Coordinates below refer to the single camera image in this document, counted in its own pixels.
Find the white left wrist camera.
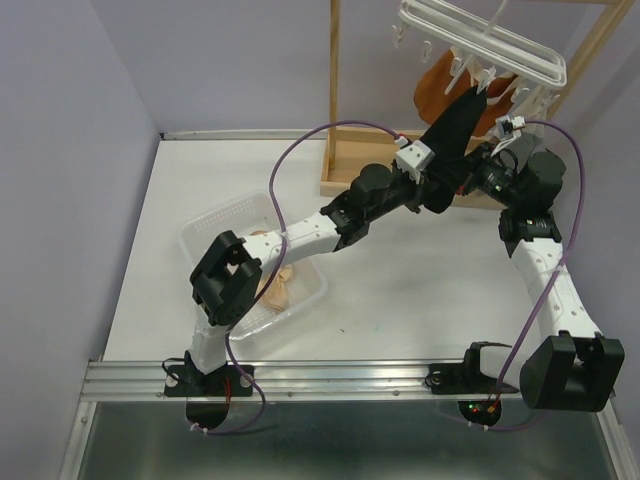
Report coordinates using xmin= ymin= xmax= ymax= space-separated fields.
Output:
xmin=395 ymin=135 xmax=435 ymax=185

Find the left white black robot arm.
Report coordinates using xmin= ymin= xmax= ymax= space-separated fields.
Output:
xmin=187 ymin=164 xmax=457 ymax=394

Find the aluminium mounting rail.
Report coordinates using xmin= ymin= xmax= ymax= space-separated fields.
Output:
xmin=79 ymin=355 xmax=616 ymax=402

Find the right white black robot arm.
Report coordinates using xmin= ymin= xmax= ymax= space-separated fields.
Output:
xmin=460 ymin=150 xmax=625 ymax=412

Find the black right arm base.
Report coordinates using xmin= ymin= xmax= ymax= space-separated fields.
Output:
xmin=425 ymin=361 xmax=499 ymax=395

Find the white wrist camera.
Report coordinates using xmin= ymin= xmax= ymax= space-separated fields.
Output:
xmin=491 ymin=115 xmax=526 ymax=157
xmin=395 ymin=135 xmax=435 ymax=185

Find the orange underwear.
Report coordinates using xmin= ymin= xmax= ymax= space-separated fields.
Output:
xmin=413 ymin=47 xmax=521 ymax=137

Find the beige striped underwear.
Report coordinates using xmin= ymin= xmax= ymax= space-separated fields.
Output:
xmin=247 ymin=228 xmax=297 ymax=314

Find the grey underwear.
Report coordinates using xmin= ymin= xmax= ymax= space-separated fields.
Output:
xmin=510 ymin=124 xmax=545 ymax=165

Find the white plastic clip hanger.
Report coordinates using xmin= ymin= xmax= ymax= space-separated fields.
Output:
xmin=393 ymin=1 xmax=568 ymax=91

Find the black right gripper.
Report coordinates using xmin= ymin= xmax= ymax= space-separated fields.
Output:
xmin=425 ymin=141 xmax=524 ymax=209

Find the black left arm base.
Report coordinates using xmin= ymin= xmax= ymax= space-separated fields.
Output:
xmin=162 ymin=359 xmax=254 ymax=399

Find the black underwear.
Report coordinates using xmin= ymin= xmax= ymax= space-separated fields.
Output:
xmin=420 ymin=87 xmax=487 ymax=196

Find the clear plastic basket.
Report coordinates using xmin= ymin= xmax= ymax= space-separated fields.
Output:
xmin=178 ymin=190 xmax=329 ymax=343

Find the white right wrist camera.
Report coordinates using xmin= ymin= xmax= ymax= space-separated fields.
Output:
xmin=491 ymin=115 xmax=526 ymax=157

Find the wooden hanger stand frame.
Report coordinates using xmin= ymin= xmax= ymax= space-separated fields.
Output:
xmin=320 ymin=1 xmax=632 ymax=196

